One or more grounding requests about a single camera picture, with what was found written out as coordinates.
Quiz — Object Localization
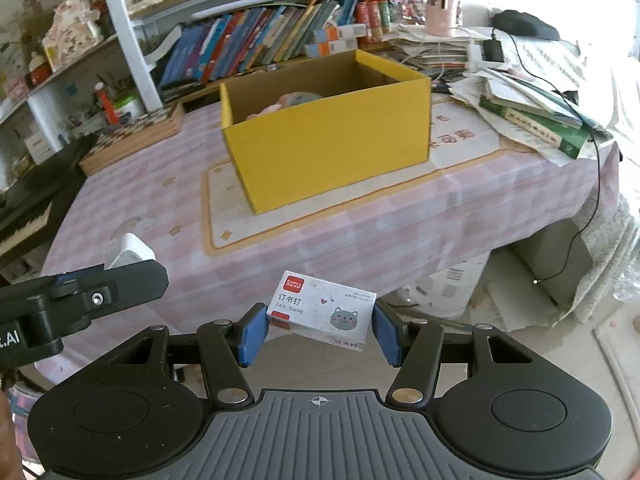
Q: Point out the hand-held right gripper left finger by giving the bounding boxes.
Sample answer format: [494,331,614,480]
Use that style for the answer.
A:
[100,302,270,407]

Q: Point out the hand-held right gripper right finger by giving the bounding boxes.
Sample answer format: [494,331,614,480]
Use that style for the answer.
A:
[372,302,538,406]

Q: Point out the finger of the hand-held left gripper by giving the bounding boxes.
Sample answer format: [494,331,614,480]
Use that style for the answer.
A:
[47,259,169,337]

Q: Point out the white small block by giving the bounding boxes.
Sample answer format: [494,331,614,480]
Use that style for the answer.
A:
[104,232,155,270]

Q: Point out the white staple box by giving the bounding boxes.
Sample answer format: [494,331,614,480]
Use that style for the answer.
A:
[266,270,377,353]

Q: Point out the yellow cardboard box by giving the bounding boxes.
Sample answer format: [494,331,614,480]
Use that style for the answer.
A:
[220,50,432,216]

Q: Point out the pink plush toy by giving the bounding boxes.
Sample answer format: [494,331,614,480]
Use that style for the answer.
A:
[245,95,301,124]

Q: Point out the grey plush toy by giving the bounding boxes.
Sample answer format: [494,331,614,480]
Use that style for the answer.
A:
[280,91,326,109]

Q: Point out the pink checkered desktop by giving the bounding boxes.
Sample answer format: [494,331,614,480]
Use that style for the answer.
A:
[35,95,621,396]

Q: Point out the white printed cardboard sheets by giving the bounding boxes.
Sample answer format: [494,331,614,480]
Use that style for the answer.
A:
[395,250,566,342]

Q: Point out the black electronic keyboard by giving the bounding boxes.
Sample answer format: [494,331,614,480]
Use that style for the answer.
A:
[0,135,99,261]

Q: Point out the wooden chessboard box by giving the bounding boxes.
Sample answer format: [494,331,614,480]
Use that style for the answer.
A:
[80,102,186,177]

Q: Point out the white box red label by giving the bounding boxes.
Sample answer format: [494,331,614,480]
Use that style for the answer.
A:
[25,130,57,167]

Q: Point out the green lid white jar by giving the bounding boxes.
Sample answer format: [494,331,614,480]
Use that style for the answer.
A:
[112,92,146,122]

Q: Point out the grey storage box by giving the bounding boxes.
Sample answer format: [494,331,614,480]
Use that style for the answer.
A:
[515,220,601,311]

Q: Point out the red slim tube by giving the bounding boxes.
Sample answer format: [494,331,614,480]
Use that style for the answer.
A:
[95,82,121,127]

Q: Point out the red white doll jar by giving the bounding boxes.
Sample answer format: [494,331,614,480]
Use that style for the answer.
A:
[27,52,54,87]

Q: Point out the pale floor rug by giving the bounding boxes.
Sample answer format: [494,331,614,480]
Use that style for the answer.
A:
[592,310,640,411]

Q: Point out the white paperback book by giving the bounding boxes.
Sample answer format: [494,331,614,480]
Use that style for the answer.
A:
[142,25,184,67]

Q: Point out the white bookshelf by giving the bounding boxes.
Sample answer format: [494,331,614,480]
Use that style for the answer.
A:
[0,0,451,171]

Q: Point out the white lace cloth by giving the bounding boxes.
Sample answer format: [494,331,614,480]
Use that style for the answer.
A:
[575,135,640,322]

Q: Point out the pink floral pig ornament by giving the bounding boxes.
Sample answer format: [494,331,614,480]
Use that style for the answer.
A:
[42,0,104,72]

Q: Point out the green thick book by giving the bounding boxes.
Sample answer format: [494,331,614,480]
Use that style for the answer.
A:
[479,95,592,161]

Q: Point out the row of colourful books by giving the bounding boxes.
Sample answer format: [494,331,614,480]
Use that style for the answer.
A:
[160,0,362,87]

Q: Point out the pile of white papers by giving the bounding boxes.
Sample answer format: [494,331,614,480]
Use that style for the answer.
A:
[390,25,496,82]
[450,67,617,161]

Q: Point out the orange white small box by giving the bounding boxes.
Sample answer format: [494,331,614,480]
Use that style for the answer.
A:
[305,40,359,59]
[312,24,369,43]

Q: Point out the pink cardboard holder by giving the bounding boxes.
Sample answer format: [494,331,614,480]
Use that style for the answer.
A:
[425,0,461,39]

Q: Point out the black cable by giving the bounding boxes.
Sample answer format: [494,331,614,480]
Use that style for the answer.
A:
[492,27,603,286]

